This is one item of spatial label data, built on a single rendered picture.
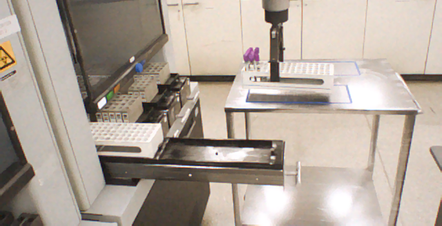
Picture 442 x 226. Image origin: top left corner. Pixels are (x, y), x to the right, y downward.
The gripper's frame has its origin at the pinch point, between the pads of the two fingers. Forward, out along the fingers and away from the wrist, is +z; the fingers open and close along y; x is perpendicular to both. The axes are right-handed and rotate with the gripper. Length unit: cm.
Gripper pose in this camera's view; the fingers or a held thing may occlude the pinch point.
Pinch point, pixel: (277, 69)
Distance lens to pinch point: 124.9
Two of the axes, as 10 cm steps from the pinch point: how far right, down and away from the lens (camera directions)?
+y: 2.8, -4.4, 8.5
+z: 0.8, 9.0, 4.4
